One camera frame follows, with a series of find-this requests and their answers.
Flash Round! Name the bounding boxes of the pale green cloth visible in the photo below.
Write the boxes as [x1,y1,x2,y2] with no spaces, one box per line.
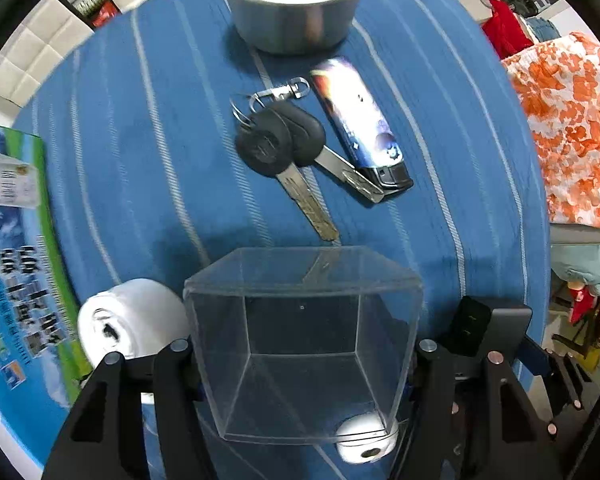
[550,242,600,296]

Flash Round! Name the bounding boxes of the white earbud case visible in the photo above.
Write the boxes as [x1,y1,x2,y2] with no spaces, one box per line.
[334,414,400,465]

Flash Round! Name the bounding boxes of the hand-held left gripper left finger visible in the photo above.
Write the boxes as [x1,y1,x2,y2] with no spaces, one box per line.
[42,337,217,480]

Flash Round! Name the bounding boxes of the clear plastic box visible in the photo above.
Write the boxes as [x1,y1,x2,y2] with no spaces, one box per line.
[182,246,425,445]

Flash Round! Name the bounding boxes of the metal strainer cup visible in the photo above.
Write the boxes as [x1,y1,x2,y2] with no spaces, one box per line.
[222,0,366,55]

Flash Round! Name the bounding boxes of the black key fob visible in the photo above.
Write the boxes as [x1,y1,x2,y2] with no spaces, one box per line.
[447,296,492,357]

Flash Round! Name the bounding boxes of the white round jar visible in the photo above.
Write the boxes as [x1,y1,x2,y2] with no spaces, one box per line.
[77,278,191,406]

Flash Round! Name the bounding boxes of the blue printed lighter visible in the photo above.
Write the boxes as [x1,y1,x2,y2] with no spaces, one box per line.
[310,57,415,196]

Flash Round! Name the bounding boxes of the red cloth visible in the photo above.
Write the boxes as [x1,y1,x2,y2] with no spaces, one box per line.
[481,0,535,60]

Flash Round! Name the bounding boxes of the blue cardboard box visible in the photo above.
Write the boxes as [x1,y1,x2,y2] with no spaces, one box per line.
[0,120,93,466]

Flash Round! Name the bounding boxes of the orange floral cloth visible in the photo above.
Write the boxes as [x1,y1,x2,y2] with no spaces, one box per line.
[500,31,600,231]

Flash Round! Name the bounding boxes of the blue jeans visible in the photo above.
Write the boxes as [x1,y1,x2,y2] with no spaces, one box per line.
[526,16,563,42]

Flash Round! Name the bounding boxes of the black-headed keys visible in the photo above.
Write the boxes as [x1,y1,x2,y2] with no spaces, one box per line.
[230,76,386,242]

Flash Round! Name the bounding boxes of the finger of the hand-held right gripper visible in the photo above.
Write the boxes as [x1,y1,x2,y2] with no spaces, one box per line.
[542,335,598,443]

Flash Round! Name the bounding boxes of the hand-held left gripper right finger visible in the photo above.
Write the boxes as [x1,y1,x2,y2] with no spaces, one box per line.
[389,339,563,480]

